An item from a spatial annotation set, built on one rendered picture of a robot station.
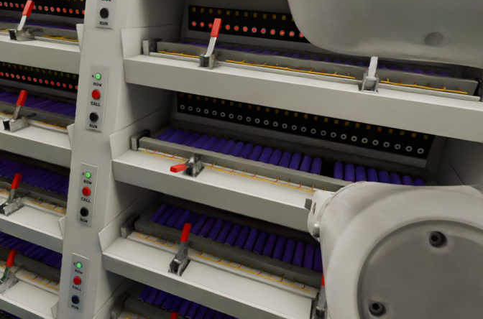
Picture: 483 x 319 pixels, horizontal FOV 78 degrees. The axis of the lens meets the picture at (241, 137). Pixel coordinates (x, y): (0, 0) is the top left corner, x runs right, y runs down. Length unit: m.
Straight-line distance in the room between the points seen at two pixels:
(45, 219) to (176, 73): 0.46
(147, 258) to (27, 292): 0.36
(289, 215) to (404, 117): 0.23
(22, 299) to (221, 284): 0.50
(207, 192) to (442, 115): 0.38
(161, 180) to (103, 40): 0.28
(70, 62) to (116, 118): 0.15
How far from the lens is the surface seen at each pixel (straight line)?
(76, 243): 0.73
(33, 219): 0.83
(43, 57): 0.74
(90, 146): 0.65
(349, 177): 0.57
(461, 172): 0.62
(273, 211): 0.51
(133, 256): 0.67
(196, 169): 0.55
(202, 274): 0.63
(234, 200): 0.52
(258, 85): 0.49
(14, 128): 0.81
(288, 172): 0.54
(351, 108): 0.48
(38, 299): 0.91
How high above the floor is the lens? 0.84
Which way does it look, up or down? 7 degrees down
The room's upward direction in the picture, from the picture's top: 9 degrees clockwise
